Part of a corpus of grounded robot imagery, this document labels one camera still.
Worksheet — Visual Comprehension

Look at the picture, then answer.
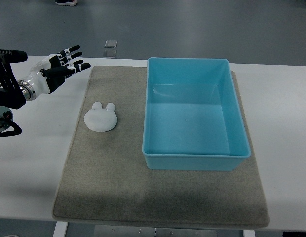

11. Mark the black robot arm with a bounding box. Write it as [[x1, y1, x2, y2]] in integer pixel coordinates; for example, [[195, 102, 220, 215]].
[[0, 49, 28, 137]]

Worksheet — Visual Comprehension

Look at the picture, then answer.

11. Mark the white bunny toy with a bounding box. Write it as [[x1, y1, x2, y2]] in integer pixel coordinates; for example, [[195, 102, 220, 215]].
[[84, 102, 118, 132]]

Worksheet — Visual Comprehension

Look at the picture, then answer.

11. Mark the white left table leg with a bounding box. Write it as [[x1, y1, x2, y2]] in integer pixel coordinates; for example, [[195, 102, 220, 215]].
[[52, 221, 68, 237]]

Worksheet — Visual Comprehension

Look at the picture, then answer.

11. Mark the blue plastic box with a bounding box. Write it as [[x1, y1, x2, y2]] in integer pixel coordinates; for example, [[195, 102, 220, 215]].
[[142, 57, 252, 171]]

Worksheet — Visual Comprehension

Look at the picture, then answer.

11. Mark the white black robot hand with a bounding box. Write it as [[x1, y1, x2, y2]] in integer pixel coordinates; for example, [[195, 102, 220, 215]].
[[18, 45, 91, 101]]

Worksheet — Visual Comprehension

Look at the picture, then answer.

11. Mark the metal table crossbar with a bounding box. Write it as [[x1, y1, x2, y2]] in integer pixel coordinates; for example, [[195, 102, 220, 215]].
[[93, 225, 218, 237]]

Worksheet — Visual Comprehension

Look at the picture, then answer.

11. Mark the white table leg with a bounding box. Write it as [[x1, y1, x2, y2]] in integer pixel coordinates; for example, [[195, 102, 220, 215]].
[[243, 230, 256, 237], [52, 221, 68, 237]]

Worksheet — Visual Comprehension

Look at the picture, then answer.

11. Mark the dark shoe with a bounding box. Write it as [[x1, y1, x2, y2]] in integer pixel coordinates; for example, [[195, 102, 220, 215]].
[[55, 0, 78, 6]]

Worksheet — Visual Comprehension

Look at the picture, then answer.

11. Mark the white right table leg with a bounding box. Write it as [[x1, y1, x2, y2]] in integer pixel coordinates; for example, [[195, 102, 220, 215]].
[[243, 230, 256, 237]]

